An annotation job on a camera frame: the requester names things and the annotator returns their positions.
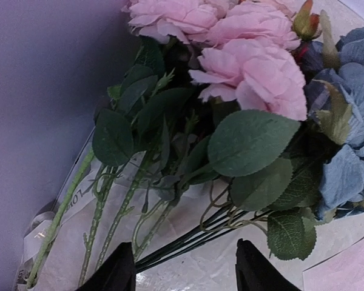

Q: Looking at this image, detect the pink wrapping paper sheet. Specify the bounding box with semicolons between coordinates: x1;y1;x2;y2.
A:
303;238;364;291

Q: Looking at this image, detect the pink fake rose bunch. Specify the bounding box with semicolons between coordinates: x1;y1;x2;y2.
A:
25;1;312;290

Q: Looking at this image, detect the clear printed cellophane wrap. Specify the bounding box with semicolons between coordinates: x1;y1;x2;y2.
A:
17;128;364;290

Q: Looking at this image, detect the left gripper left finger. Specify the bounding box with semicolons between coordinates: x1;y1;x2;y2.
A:
77;242;136;291

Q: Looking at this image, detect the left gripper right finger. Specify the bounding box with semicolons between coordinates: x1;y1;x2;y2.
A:
235;239;300;291

